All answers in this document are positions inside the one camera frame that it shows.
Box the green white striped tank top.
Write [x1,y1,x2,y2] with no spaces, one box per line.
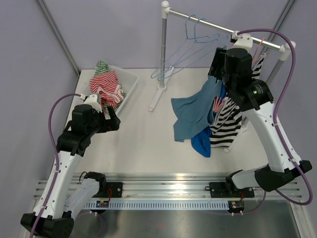
[94,60,123,115]

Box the metal corner frame post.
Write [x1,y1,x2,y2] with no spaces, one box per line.
[36,0,81,77]

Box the bright blue tank top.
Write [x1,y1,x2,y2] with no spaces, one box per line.
[191,85,226,158]

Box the light blue wire hanger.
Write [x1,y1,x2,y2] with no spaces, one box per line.
[151,14,221,80]

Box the metal clothes rack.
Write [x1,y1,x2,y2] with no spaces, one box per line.
[148,0,297,153]

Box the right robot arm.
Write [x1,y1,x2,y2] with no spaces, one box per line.
[208,48,313,196]

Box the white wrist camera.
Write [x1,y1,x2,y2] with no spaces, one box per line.
[80,93,103,113]
[231,31,253,51]

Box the black white striped tank top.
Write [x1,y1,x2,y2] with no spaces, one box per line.
[210,52,269,149]

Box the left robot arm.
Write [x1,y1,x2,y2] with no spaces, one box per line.
[20,104,120,238]

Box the white slotted cable duct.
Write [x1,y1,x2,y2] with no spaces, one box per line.
[83,200,229,210]

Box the pink hanger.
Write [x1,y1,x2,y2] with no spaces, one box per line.
[251,37,269,65]
[212,97,225,113]

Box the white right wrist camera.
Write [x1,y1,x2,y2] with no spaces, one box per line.
[231,31,253,51]

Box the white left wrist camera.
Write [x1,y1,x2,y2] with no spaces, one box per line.
[80,93,103,113]

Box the aluminium mounting rail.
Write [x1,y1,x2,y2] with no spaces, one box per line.
[33,173,300,201]

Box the grey blue tank top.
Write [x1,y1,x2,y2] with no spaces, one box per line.
[171,76,222,142]

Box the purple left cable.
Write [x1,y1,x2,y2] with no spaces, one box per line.
[31,93,107,238]

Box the white plastic perforated basket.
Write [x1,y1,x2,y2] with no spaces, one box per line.
[105,64,138,117]

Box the red white striped tank top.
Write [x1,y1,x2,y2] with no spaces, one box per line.
[89,70,125,109]

